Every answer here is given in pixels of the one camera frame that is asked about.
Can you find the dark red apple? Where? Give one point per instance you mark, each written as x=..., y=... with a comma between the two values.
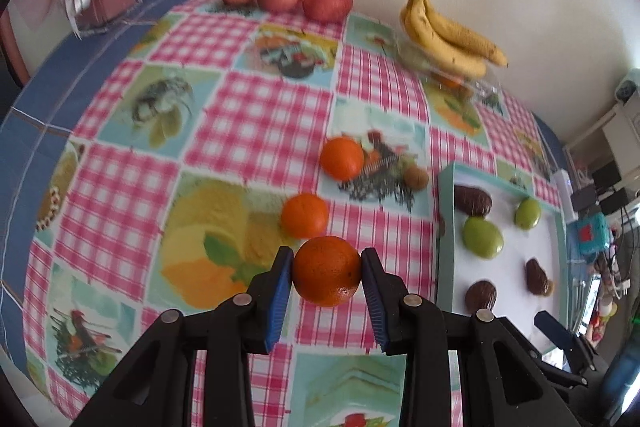
x=327, y=2

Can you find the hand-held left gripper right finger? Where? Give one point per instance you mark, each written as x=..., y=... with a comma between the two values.
x=372, y=297

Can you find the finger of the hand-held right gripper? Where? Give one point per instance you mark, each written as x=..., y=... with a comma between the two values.
x=555, y=331
x=562, y=376

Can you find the small orange in container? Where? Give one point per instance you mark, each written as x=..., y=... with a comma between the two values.
x=452, y=81

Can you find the teal-rimmed white tray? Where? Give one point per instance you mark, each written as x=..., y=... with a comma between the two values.
x=505, y=267

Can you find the white power strip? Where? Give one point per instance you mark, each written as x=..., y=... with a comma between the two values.
x=562, y=187

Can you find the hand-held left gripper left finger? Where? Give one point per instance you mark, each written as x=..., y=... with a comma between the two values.
x=280, y=292

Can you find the dark pear-shaped avocado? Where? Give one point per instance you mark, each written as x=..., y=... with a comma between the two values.
x=536, y=276

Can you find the large dark avocado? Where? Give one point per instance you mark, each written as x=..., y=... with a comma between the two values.
x=481, y=296

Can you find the green mango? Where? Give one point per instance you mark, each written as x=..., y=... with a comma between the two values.
x=482, y=237
x=527, y=213

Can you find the dark oval avocado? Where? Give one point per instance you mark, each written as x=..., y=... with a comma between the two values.
x=472, y=199

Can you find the yellow banana bunch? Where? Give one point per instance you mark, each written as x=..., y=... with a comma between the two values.
x=450, y=37

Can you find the teal box with red mark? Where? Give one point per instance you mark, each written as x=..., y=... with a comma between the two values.
x=591, y=234

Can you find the white cabinet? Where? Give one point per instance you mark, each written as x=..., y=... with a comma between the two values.
x=622, y=132

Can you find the clear plastic fruit container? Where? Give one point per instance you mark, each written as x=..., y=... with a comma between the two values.
x=480, y=87

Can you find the blue tablecloth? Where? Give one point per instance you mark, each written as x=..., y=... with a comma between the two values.
x=50, y=82

